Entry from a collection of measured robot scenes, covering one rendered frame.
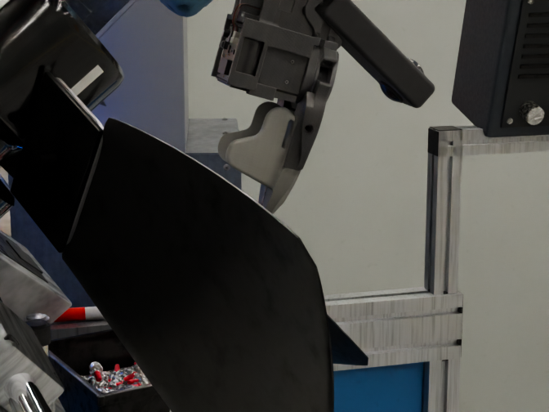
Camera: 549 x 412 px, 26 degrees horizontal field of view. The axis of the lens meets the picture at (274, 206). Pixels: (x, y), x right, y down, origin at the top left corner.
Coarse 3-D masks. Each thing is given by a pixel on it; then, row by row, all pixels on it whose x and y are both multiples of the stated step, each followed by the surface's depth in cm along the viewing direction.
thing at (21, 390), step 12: (0, 300) 60; (12, 384) 53; (24, 384) 53; (36, 384) 53; (12, 396) 53; (24, 396) 52; (36, 396) 52; (12, 408) 52; (24, 408) 52; (36, 408) 51; (48, 408) 52
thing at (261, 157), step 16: (272, 112) 92; (288, 112) 92; (272, 128) 92; (288, 128) 93; (240, 144) 92; (256, 144) 92; (272, 144) 93; (288, 144) 92; (240, 160) 93; (256, 160) 93; (272, 160) 93; (256, 176) 93; (272, 176) 93; (288, 176) 93; (272, 192) 94; (288, 192) 94; (272, 208) 94
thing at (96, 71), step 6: (0, 0) 72; (6, 0) 72; (0, 6) 72; (96, 66) 75; (90, 72) 75; (96, 72) 75; (102, 72) 75; (84, 78) 75; (90, 78) 75; (78, 84) 75; (84, 84) 75; (72, 90) 75; (78, 90) 75
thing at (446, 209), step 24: (456, 144) 137; (432, 168) 138; (456, 168) 137; (432, 192) 139; (456, 192) 138; (432, 216) 139; (456, 216) 139; (432, 240) 139; (456, 240) 139; (432, 264) 140; (456, 264) 140; (432, 288) 140; (456, 288) 141
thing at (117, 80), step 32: (32, 0) 72; (64, 0) 73; (0, 32) 72; (32, 32) 72; (64, 32) 73; (0, 64) 72; (32, 64) 73; (64, 64) 73; (96, 64) 75; (0, 96) 73; (32, 96) 73; (96, 96) 77; (0, 128) 74; (0, 160) 78; (0, 192) 75
